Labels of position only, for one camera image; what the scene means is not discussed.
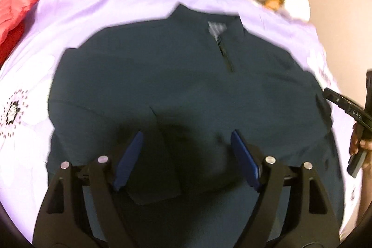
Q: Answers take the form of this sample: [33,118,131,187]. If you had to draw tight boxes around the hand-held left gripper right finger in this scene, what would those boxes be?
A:
[230,129,341,248]

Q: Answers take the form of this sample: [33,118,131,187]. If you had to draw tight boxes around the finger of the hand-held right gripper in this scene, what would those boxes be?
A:
[323,87,348,112]

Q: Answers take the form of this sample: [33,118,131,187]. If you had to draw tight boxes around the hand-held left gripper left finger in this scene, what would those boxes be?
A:
[32,131,145,248]

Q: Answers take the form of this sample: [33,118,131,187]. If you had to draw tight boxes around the dark teal zip-neck pullover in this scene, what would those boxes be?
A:
[45,4,346,248]

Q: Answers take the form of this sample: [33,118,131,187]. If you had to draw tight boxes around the person's right hand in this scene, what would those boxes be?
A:
[349,122,372,157]

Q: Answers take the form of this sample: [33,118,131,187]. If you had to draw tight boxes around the purple floral blanket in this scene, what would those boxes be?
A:
[0,0,364,248]

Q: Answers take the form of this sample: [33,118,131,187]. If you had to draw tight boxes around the red down jacket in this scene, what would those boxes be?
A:
[0,0,47,67]

